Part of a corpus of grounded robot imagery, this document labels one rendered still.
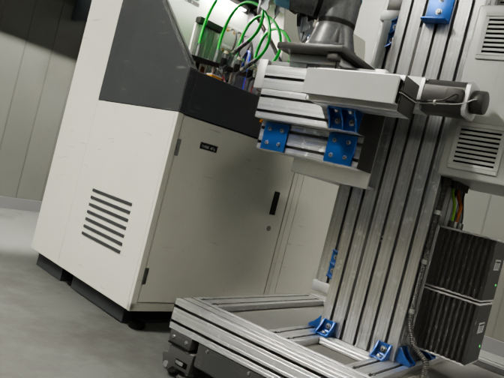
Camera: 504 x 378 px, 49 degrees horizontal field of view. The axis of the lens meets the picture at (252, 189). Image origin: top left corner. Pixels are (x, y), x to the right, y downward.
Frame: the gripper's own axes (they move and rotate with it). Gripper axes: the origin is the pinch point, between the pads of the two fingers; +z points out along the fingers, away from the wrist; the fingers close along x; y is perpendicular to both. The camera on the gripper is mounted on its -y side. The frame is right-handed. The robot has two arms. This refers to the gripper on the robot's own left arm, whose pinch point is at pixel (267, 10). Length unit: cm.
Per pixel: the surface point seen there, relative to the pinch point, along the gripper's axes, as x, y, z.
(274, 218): 11, 58, 62
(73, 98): -59, -21, 73
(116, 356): -70, 106, 59
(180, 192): -39, 56, 43
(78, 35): -16, -176, 155
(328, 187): 44, 45, 58
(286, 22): 32.4, -27.0, 21.3
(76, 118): -60, -10, 74
